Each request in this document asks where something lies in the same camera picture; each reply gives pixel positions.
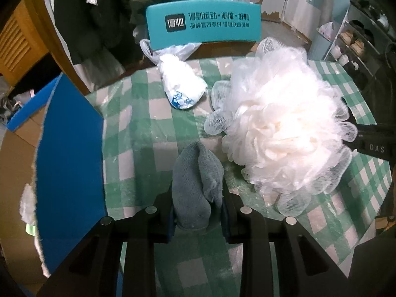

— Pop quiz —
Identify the light green glove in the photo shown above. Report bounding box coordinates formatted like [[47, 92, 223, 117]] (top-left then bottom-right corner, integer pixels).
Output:
[[25, 224, 36, 237]]

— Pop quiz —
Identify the white mesh bath pouf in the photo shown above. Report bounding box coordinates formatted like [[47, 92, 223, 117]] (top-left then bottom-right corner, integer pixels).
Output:
[[203, 37, 357, 217]]

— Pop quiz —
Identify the grey blue sock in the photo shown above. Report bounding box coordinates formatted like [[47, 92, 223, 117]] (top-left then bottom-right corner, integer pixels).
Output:
[[171, 142, 224, 232]]

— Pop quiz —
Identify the white cloth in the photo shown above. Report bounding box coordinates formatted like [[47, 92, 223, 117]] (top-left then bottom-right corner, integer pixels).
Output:
[[20, 184, 36, 226]]

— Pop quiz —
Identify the blue cardboard box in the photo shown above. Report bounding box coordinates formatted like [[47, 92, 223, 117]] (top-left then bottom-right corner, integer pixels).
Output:
[[1, 75, 106, 285]]

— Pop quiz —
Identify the shoe rack with shoes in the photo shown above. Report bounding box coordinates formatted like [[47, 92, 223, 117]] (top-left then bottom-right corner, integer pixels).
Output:
[[324, 0, 395, 89]]

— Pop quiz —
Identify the light blue bin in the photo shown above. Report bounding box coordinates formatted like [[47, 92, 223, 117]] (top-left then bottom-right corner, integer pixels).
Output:
[[307, 22, 340, 60]]

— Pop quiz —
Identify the green checkered tablecloth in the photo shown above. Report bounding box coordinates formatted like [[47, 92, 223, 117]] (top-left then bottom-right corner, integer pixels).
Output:
[[88, 68, 391, 296]]

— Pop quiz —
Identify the teal cardboard box with text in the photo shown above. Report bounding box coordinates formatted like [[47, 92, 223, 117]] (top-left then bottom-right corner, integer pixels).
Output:
[[146, 0, 261, 50]]

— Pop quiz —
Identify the white blue patterned sock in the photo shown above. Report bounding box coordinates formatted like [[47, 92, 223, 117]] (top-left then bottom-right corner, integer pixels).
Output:
[[158, 54, 207, 110]]

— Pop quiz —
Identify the white plastic bag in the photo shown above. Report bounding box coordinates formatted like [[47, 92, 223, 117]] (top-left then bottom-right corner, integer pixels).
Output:
[[139, 38, 201, 65]]

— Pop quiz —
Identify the dark hanging coat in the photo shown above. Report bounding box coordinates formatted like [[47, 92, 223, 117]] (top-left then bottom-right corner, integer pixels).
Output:
[[54, 0, 182, 66]]

